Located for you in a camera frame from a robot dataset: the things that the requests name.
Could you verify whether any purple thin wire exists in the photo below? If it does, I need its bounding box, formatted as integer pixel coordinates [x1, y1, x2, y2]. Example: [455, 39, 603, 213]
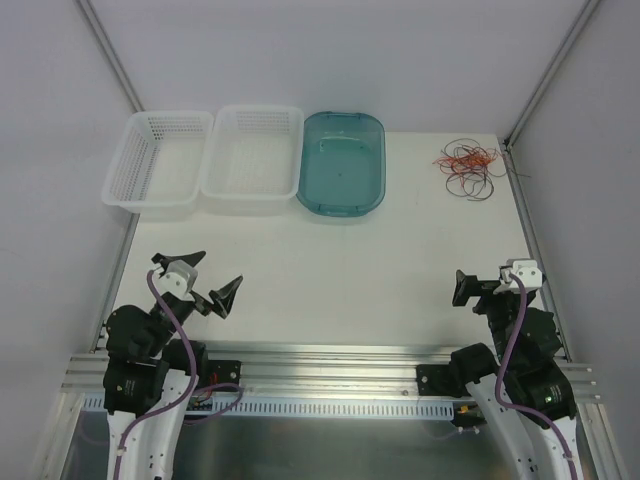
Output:
[445, 139, 496, 200]

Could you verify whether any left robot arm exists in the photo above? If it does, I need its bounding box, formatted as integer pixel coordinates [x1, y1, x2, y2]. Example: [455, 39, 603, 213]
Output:
[103, 251, 244, 479]

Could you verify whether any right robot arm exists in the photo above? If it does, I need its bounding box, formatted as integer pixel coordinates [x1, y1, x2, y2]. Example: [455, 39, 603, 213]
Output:
[448, 260, 584, 479]

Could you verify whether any left white perforated basket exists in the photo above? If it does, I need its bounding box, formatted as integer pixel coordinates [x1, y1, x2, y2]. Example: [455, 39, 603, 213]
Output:
[101, 110, 214, 219]

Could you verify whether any white perforated basket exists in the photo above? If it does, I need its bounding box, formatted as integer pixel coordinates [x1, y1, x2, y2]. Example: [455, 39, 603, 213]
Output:
[101, 110, 214, 219]
[200, 104, 304, 216]

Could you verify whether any right white perforated basket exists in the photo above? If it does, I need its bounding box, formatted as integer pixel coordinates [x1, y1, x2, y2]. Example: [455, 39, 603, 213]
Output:
[200, 104, 304, 216]

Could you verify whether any teal transparent plastic bin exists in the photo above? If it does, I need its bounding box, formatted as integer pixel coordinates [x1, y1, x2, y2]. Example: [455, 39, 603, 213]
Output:
[297, 111, 386, 218]

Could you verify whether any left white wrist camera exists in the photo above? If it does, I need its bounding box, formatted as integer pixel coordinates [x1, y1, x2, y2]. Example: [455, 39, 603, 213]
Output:
[159, 262, 198, 301]

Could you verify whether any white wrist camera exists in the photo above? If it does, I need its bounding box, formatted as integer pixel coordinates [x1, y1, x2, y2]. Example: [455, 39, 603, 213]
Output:
[159, 262, 198, 301]
[493, 259, 544, 295]

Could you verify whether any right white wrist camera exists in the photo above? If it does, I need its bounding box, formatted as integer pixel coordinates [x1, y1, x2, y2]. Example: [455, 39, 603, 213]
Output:
[493, 259, 544, 295]

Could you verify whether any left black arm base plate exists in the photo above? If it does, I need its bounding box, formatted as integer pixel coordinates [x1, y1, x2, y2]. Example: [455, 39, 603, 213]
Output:
[203, 359, 242, 393]

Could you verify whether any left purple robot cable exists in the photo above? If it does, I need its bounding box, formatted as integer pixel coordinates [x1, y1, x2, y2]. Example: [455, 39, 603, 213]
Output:
[113, 269, 245, 480]

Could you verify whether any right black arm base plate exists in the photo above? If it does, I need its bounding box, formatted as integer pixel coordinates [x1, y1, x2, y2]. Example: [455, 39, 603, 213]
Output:
[415, 364, 454, 396]

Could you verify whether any white slotted cable duct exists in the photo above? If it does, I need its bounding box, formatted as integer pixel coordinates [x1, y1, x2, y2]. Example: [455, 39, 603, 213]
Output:
[79, 394, 459, 420]

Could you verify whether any aluminium mounting rail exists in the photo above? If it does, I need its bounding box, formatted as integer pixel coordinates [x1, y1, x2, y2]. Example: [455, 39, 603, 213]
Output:
[61, 342, 604, 403]

